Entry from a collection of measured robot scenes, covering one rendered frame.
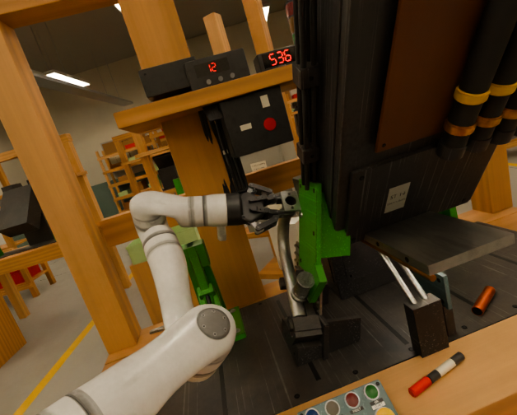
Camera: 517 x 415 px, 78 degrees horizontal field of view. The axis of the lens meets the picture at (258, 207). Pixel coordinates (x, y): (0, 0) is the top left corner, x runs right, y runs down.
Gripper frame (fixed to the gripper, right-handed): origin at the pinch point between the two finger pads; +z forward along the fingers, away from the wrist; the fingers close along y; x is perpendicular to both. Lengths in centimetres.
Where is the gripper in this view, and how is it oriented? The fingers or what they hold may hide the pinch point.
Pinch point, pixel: (285, 206)
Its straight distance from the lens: 76.3
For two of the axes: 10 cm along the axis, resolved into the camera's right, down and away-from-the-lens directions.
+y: -1.4, -8.3, 5.4
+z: 9.8, -0.6, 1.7
